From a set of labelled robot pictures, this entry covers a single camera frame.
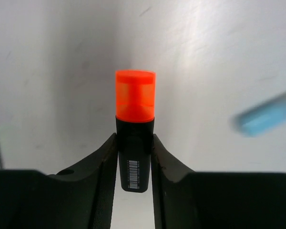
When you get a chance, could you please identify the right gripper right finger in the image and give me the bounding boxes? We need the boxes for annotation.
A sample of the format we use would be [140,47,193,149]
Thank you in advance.
[151,136,286,229]

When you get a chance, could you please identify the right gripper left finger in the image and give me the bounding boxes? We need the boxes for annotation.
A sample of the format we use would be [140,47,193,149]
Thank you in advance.
[0,134,117,229]

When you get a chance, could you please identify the orange black highlighter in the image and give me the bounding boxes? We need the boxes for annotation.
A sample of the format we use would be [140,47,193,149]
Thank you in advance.
[115,70,156,193]

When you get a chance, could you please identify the pastel blue highlighter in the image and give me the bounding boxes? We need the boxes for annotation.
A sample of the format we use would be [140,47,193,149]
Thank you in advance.
[231,92,286,137]

